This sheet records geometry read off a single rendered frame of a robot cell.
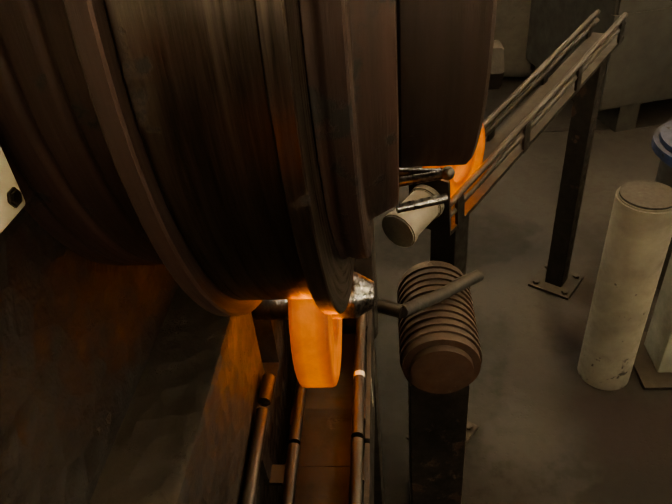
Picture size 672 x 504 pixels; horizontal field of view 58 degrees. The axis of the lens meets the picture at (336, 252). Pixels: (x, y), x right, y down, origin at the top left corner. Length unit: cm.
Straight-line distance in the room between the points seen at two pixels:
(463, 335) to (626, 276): 54
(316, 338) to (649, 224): 93
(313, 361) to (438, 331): 45
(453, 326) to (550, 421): 63
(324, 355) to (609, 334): 107
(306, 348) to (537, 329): 129
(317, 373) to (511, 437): 101
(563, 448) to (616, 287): 38
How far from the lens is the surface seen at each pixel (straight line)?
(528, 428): 153
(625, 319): 149
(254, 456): 55
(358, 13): 28
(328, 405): 70
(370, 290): 57
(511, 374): 164
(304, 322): 51
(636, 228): 135
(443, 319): 98
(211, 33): 23
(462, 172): 106
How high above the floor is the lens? 120
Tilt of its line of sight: 36 degrees down
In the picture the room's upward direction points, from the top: 6 degrees counter-clockwise
